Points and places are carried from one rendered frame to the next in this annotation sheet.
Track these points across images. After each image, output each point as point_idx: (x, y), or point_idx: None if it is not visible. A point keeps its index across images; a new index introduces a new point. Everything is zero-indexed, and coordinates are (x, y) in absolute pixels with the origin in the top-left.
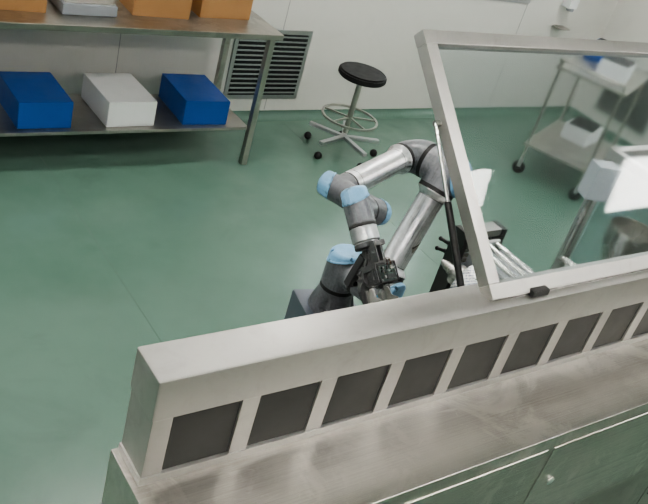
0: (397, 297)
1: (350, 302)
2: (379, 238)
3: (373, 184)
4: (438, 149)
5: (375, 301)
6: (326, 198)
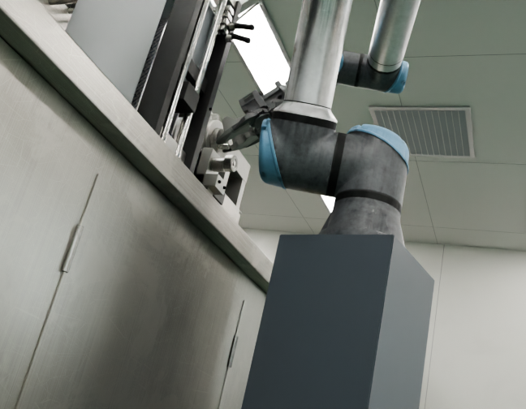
0: (227, 117)
1: (328, 217)
2: (285, 83)
3: (372, 34)
4: (245, 14)
5: (239, 134)
6: (381, 92)
